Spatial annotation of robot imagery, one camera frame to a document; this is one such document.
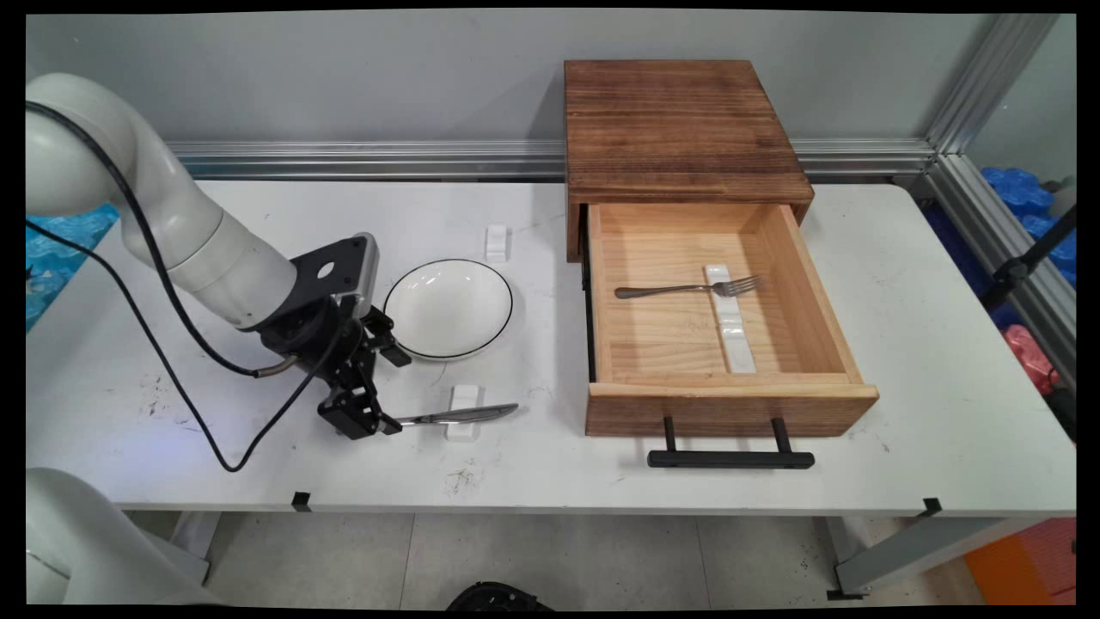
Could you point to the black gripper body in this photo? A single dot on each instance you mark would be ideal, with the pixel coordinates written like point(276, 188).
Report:
point(314, 335)

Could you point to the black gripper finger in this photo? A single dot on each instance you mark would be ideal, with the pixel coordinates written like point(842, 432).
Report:
point(352, 413)
point(385, 335)

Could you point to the steel table knife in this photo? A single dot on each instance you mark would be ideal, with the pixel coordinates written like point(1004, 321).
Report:
point(464, 414)

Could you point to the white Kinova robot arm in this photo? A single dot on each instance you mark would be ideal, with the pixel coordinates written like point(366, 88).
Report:
point(172, 215)

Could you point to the white bowl with black rim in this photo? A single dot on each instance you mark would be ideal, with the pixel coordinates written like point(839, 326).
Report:
point(447, 305)

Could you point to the long white ceramic cutlery rest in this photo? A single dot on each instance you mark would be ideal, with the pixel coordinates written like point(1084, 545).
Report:
point(465, 394)

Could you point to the small black table clip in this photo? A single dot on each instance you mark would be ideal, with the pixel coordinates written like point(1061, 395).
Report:
point(931, 507)
point(301, 502)

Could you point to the short white ceramic cutlery rest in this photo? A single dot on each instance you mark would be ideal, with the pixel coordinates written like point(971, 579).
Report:
point(496, 242)

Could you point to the short grey table leg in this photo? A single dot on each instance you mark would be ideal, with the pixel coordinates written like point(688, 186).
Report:
point(193, 537)

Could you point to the round black floor object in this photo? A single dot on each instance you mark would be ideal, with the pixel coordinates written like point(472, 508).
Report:
point(498, 598)

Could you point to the light blue bubble wrap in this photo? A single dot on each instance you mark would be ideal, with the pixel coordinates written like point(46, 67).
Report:
point(51, 292)

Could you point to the steel fork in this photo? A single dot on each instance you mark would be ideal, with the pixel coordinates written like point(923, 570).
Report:
point(653, 291)

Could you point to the light wooden drawer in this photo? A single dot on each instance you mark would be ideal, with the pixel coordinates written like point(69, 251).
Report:
point(730, 408)

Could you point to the dark wooden drawer cabinet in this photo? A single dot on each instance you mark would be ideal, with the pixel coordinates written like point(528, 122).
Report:
point(679, 120)

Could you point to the long grey table leg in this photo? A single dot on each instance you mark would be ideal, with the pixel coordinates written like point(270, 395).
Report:
point(902, 554)

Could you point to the red plastic bag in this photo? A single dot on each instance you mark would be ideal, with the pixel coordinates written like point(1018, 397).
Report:
point(1027, 348)

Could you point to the blue plastic bags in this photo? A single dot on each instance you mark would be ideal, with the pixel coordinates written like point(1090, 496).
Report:
point(1014, 189)

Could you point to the orange box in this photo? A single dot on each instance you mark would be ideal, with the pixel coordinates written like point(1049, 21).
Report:
point(1023, 567)

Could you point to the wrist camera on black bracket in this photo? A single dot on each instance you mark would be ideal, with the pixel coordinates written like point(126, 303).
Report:
point(348, 258)

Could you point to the horizontal aluminium frame rail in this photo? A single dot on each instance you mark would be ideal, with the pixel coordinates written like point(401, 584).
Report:
point(387, 159)

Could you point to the slanted aluminium frame rail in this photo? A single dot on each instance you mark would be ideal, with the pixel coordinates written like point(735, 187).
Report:
point(997, 232)

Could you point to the aluminium frame post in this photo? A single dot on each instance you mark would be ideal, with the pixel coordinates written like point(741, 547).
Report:
point(988, 86)

